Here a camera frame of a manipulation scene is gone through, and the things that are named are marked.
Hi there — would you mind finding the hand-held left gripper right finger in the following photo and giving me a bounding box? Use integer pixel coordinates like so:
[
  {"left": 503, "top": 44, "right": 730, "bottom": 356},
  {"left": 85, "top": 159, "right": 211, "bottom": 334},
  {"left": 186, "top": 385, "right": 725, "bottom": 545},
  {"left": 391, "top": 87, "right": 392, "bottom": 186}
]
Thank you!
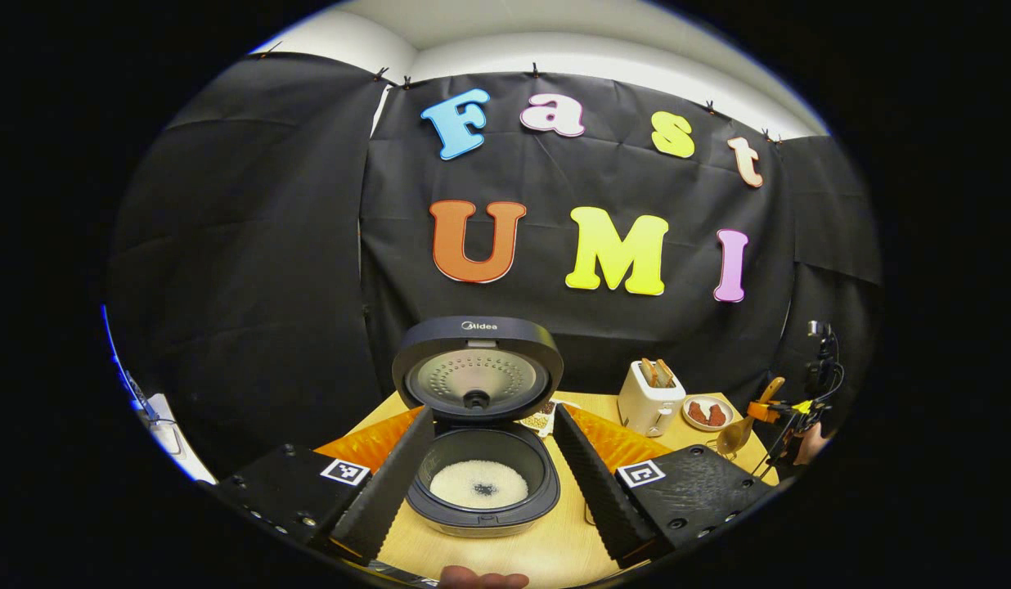
[{"left": 553, "top": 403, "right": 781, "bottom": 571}]

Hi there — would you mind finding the white round plate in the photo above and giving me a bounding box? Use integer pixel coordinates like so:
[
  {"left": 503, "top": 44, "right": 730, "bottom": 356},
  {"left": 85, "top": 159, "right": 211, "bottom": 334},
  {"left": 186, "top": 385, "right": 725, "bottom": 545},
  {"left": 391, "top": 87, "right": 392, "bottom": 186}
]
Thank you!
[{"left": 681, "top": 394, "right": 735, "bottom": 432}]

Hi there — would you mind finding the white toaster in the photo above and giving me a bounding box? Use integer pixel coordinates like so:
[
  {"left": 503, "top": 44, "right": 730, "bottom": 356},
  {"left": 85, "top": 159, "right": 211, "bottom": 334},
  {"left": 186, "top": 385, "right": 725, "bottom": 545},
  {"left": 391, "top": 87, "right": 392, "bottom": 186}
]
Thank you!
[{"left": 618, "top": 358, "right": 686, "bottom": 437}]

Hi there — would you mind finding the wooden spoon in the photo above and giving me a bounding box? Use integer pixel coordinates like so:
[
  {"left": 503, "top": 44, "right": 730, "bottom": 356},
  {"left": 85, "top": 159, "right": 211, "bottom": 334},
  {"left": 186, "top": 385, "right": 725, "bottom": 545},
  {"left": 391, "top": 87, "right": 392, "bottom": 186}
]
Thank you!
[{"left": 716, "top": 376, "right": 786, "bottom": 459}]

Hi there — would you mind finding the white rice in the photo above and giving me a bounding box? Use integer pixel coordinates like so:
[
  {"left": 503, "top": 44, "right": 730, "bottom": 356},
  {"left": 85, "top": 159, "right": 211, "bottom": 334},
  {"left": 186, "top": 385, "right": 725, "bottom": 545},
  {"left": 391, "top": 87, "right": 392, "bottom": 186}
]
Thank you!
[{"left": 429, "top": 460, "right": 529, "bottom": 510}]

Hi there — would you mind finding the black backdrop cloth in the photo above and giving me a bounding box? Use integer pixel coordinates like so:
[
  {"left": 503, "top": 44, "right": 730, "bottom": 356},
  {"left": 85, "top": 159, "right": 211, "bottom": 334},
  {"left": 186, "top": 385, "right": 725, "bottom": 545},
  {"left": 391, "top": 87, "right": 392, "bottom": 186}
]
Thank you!
[{"left": 105, "top": 51, "right": 883, "bottom": 479}]

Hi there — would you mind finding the white divided sauce dish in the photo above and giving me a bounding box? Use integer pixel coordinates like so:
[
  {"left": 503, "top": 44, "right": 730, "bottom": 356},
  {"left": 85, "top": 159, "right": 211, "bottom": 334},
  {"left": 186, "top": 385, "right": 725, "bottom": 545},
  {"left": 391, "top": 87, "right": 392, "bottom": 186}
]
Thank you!
[{"left": 518, "top": 398, "right": 580, "bottom": 437}]

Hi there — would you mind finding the printed wall poster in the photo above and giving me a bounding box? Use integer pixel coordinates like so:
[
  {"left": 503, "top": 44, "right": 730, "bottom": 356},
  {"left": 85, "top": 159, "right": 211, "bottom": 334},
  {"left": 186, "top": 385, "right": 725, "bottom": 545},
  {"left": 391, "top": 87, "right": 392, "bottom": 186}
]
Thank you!
[{"left": 103, "top": 304, "right": 146, "bottom": 410}]

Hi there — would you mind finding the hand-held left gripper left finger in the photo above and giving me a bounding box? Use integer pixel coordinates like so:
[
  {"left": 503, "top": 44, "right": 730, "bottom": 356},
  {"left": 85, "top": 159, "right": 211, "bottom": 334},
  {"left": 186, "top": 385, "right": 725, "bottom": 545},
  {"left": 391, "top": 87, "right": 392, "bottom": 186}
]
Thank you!
[{"left": 215, "top": 405, "right": 438, "bottom": 565}]

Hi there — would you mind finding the black rice cooker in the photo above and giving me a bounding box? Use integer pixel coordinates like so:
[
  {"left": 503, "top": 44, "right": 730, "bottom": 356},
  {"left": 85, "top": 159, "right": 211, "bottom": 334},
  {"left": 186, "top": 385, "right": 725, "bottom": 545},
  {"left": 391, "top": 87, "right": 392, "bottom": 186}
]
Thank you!
[{"left": 391, "top": 317, "right": 565, "bottom": 538}]

